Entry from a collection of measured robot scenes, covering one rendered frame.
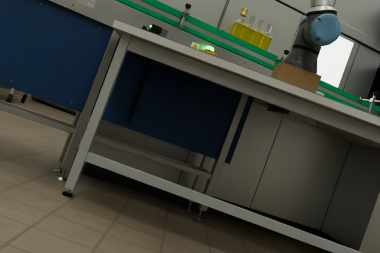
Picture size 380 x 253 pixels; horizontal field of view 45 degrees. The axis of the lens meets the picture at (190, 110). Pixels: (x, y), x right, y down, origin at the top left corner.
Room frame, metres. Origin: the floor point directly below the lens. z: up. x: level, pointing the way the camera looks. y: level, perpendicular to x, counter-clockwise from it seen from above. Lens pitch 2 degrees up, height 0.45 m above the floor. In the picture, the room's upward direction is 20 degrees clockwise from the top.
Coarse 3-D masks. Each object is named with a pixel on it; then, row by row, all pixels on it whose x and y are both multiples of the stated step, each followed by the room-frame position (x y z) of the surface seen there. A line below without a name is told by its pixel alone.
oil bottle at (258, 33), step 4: (256, 28) 2.55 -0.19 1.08; (260, 28) 2.56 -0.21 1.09; (256, 32) 2.54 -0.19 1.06; (260, 32) 2.55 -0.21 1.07; (256, 36) 2.54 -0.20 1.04; (260, 36) 2.55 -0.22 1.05; (252, 40) 2.54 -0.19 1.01; (256, 40) 2.54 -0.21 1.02; (260, 40) 2.55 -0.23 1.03; (252, 44) 2.54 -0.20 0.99; (256, 44) 2.55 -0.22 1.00
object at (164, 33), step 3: (153, 24) 2.15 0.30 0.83; (153, 27) 2.15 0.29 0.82; (156, 27) 2.15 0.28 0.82; (159, 27) 2.16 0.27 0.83; (150, 30) 2.15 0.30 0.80; (153, 30) 2.15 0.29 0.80; (156, 30) 2.15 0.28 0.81; (159, 30) 2.16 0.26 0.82; (162, 30) 2.16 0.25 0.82; (165, 30) 2.17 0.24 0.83; (156, 33) 2.15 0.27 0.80; (159, 33) 2.16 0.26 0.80; (162, 33) 2.16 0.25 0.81; (165, 33) 2.17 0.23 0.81; (165, 36) 2.17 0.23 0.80
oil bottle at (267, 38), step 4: (264, 32) 2.57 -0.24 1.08; (268, 32) 2.57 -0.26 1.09; (264, 36) 2.56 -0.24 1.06; (268, 36) 2.56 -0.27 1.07; (264, 40) 2.56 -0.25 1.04; (268, 40) 2.57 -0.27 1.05; (260, 44) 2.56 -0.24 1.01; (264, 44) 2.56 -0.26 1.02; (268, 44) 2.57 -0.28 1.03; (264, 48) 2.56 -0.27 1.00; (268, 48) 2.57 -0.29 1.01
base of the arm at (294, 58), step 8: (296, 48) 1.94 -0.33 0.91; (304, 48) 1.92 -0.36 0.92; (288, 56) 1.95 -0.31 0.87; (296, 56) 1.93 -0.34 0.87; (304, 56) 1.91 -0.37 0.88; (312, 56) 1.92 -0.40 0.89; (296, 64) 1.90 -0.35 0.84; (304, 64) 1.90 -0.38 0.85; (312, 64) 1.91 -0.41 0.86; (312, 72) 1.91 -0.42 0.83
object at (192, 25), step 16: (128, 0) 2.19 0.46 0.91; (144, 0) 2.22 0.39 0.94; (160, 16) 2.25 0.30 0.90; (176, 16) 2.28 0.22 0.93; (192, 32) 2.31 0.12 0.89; (208, 32) 2.34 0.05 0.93; (224, 32) 2.36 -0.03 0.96; (224, 48) 2.38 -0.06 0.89; (240, 48) 2.41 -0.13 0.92; (256, 48) 2.43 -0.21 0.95; (272, 64) 2.47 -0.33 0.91
